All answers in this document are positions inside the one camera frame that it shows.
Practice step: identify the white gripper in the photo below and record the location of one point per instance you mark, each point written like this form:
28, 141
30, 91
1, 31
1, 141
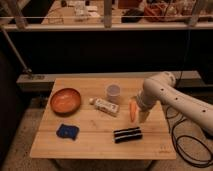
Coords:
142, 116

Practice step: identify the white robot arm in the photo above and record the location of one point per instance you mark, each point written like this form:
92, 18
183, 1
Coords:
160, 87

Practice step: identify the orange ceramic bowl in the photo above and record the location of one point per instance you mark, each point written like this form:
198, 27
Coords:
65, 101

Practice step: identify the white tube with cap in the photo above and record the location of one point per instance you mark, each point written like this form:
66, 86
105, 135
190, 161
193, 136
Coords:
104, 106

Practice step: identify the clear plastic cup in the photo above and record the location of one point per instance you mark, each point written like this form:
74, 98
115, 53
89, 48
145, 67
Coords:
113, 93

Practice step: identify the wooden table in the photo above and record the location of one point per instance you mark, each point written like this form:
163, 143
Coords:
95, 139

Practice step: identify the blue cloth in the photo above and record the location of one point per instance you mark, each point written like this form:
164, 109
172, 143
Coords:
67, 131

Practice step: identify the black object on shelf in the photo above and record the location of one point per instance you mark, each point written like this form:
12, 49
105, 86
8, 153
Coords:
132, 16

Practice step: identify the red basket on shelf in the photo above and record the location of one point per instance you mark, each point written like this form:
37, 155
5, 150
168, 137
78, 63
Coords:
160, 12

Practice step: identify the diagonal metal pole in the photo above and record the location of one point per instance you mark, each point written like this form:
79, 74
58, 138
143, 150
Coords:
26, 69

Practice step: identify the grey metal rail base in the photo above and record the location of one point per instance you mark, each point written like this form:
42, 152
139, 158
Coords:
44, 82

